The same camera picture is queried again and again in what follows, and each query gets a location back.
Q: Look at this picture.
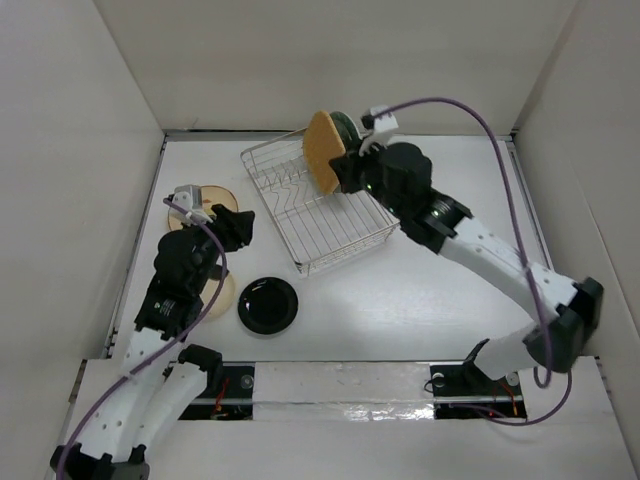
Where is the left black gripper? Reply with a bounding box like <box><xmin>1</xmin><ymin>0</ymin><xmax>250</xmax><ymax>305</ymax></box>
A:
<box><xmin>182</xmin><ymin>203</ymin><xmax>253</xmax><ymax>291</ymax></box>

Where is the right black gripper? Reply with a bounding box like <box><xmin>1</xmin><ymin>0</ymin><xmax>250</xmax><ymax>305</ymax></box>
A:
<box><xmin>332</xmin><ymin>134</ymin><xmax>406</xmax><ymax>218</ymax></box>

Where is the red and teal plate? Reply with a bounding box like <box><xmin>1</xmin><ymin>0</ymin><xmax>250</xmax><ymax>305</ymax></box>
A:
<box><xmin>330</xmin><ymin>111</ymin><xmax>361</xmax><ymax>151</ymax></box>

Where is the beige bird pattern plate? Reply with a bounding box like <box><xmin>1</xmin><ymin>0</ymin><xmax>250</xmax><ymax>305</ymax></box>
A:
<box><xmin>166</xmin><ymin>183</ymin><xmax>239</xmax><ymax>232</ymax></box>

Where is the square woven bamboo tray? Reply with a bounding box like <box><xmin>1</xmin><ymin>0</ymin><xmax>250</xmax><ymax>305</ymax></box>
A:
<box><xmin>302</xmin><ymin>111</ymin><xmax>346</xmax><ymax>195</ymax></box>

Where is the light green flower plate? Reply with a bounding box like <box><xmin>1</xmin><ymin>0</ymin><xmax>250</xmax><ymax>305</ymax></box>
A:
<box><xmin>336</xmin><ymin>116</ymin><xmax>360</xmax><ymax>152</ymax></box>

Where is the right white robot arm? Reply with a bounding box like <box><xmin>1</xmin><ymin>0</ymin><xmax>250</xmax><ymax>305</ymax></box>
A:
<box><xmin>329</xmin><ymin>142</ymin><xmax>604</xmax><ymax>393</ymax></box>

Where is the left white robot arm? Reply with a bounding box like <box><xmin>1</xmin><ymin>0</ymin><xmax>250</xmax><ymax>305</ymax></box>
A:
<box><xmin>50</xmin><ymin>205</ymin><xmax>255</xmax><ymax>479</ymax></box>

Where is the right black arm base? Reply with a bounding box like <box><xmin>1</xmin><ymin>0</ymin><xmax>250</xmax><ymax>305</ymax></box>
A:
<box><xmin>423</xmin><ymin>363</ymin><xmax>528</xmax><ymax>420</ymax></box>

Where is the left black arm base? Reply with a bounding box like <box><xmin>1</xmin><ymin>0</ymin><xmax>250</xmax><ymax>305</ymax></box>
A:
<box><xmin>179</xmin><ymin>362</ymin><xmax>255</xmax><ymax>421</ymax></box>

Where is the plain beige plate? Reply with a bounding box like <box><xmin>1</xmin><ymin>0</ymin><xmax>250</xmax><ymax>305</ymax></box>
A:
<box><xmin>200</xmin><ymin>265</ymin><xmax>236</xmax><ymax>323</ymax></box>

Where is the black round plate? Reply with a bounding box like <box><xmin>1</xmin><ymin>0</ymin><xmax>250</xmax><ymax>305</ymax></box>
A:
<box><xmin>237</xmin><ymin>277</ymin><xmax>299</xmax><ymax>336</ymax></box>

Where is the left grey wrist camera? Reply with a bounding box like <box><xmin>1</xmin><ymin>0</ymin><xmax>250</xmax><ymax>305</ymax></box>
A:
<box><xmin>172</xmin><ymin>184</ymin><xmax>203</xmax><ymax>211</ymax></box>

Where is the silver wire dish rack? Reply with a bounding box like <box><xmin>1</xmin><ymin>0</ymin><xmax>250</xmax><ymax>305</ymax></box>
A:
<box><xmin>240</xmin><ymin>130</ymin><xmax>398</xmax><ymax>276</ymax></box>

